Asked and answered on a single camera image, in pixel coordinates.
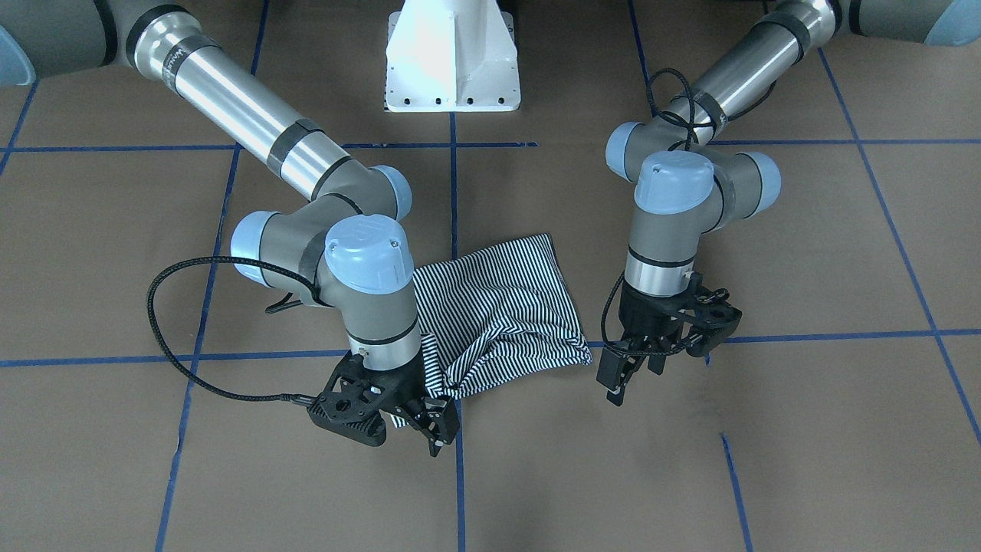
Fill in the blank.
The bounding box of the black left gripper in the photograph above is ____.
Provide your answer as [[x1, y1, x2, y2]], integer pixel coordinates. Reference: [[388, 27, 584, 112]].
[[596, 278, 707, 406]]

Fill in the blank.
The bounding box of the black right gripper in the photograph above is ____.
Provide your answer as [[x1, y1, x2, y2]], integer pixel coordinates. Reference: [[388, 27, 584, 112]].
[[322, 348, 461, 458]]

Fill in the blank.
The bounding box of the striped polo shirt white collar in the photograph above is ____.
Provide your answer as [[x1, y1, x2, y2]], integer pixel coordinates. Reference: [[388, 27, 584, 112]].
[[413, 234, 593, 399]]

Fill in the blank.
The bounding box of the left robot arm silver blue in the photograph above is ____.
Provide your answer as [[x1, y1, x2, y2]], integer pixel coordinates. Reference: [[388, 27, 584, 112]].
[[596, 1, 979, 406]]

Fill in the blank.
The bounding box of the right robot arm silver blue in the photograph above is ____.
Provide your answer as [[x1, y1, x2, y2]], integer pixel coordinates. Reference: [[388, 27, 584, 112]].
[[2, 1, 449, 468]]

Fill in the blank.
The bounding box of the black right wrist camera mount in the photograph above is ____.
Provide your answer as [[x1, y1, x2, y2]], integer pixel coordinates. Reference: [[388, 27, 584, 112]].
[[306, 368, 388, 447]]

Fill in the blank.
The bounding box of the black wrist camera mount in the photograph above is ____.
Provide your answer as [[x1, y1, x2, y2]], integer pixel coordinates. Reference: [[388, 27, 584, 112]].
[[306, 368, 388, 447], [684, 287, 743, 357]]

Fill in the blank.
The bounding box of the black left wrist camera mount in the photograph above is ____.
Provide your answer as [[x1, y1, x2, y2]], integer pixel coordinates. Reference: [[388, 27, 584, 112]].
[[684, 287, 743, 357]]

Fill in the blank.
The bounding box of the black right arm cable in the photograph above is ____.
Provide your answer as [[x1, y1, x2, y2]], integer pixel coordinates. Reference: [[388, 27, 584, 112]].
[[146, 256, 338, 406]]

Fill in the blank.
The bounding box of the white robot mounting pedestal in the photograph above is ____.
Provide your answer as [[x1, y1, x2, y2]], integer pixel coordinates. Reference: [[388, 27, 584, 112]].
[[383, 1, 522, 113]]

